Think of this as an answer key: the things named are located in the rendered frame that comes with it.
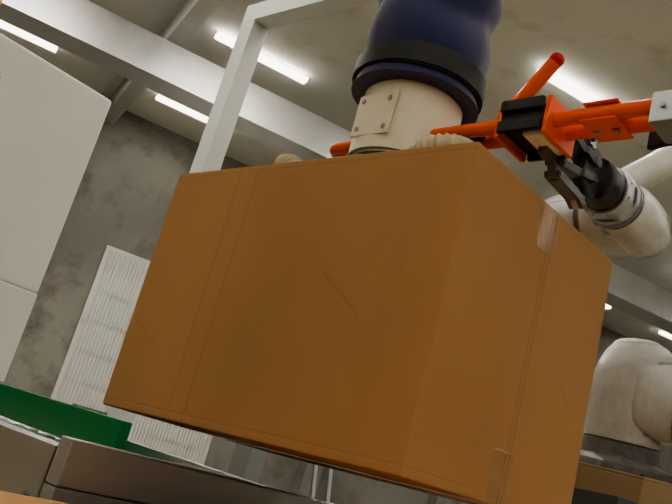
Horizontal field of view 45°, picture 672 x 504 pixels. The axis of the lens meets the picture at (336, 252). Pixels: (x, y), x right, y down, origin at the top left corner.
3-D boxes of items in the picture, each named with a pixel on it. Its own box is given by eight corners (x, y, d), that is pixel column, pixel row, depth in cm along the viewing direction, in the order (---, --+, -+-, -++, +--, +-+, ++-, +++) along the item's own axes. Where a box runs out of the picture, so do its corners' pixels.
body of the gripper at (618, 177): (630, 164, 128) (607, 136, 122) (620, 213, 126) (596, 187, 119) (586, 166, 133) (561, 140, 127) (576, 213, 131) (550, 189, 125)
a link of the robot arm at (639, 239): (650, 227, 128) (571, 242, 136) (683, 263, 139) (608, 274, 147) (647, 168, 132) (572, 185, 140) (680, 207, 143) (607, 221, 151)
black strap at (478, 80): (325, 72, 137) (331, 52, 138) (405, 136, 152) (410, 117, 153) (431, 48, 121) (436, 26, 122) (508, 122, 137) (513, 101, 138)
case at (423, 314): (101, 403, 126) (179, 173, 137) (276, 454, 153) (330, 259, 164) (400, 477, 85) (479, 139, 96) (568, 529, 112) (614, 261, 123)
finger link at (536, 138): (545, 152, 119) (544, 157, 118) (522, 130, 114) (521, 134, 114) (564, 151, 117) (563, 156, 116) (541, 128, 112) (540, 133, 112)
